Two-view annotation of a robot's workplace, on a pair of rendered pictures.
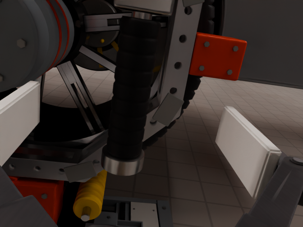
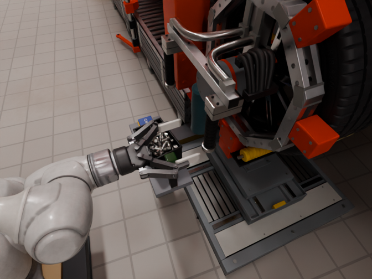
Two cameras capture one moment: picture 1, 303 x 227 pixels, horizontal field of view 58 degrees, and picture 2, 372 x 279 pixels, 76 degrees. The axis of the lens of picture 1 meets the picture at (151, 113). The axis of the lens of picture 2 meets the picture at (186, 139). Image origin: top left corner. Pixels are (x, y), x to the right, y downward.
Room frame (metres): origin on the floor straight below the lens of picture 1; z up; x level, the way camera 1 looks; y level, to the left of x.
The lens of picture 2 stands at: (0.05, -0.39, 1.36)
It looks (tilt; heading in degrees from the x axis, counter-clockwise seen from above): 52 degrees down; 74
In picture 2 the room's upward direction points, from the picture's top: straight up
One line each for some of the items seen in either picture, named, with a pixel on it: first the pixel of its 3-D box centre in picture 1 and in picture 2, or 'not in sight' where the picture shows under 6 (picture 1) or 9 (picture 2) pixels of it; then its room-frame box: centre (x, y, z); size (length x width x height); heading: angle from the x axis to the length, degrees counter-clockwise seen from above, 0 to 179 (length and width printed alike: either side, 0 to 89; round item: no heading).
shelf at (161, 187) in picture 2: not in sight; (158, 151); (0.11, 0.28, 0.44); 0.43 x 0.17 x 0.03; 97
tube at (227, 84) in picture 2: not in sight; (243, 47); (0.35, 0.11, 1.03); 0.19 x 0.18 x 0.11; 7
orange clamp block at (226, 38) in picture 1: (212, 55); (311, 136); (0.51, -0.09, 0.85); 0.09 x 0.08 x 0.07; 97
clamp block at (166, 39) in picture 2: not in sight; (175, 42); (0.24, 0.36, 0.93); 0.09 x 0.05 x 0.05; 7
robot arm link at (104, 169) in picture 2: not in sight; (105, 166); (-0.06, -0.02, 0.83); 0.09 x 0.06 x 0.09; 97
